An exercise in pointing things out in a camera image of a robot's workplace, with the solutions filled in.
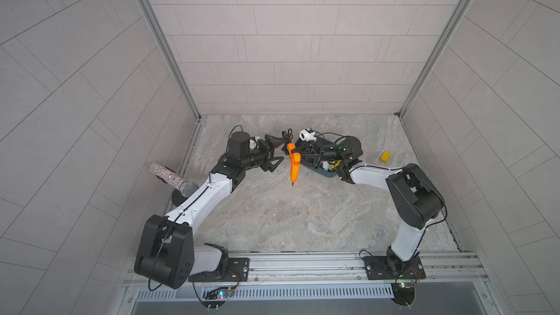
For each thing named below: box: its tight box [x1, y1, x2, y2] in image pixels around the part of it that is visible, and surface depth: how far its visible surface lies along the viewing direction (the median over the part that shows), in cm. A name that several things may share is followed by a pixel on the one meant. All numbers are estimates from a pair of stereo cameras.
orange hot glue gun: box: [287, 142, 301, 187], surface depth 68 cm
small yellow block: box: [379, 150, 393, 163], surface depth 104 cm
